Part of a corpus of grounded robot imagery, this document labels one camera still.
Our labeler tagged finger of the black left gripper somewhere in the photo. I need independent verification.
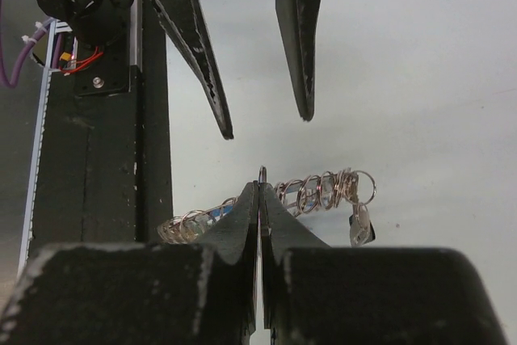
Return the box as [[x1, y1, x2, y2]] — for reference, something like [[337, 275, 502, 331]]
[[275, 0, 321, 121], [150, 0, 233, 140]]

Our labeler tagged white slotted cable duct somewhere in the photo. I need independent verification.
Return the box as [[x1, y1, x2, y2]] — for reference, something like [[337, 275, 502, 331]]
[[17, 20, 71, 277]]

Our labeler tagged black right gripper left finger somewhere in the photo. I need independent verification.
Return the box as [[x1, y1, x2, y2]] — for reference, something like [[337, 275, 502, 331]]
[[1, 182, 259, 344]]

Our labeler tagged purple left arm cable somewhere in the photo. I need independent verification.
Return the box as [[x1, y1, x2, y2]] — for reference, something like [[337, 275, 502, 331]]
[[0, 0, 56, 90]]

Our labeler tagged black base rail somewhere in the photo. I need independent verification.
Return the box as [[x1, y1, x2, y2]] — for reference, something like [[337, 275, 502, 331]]
[[30, 0, 172, 250]]

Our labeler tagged metal disc keyring organizer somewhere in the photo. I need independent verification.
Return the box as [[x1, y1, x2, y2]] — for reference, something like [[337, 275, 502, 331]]
[[158, 168, 376, 244]]

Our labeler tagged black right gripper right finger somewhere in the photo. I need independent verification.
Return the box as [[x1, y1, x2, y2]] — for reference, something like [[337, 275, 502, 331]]
[[258, 183, 506, 344]]

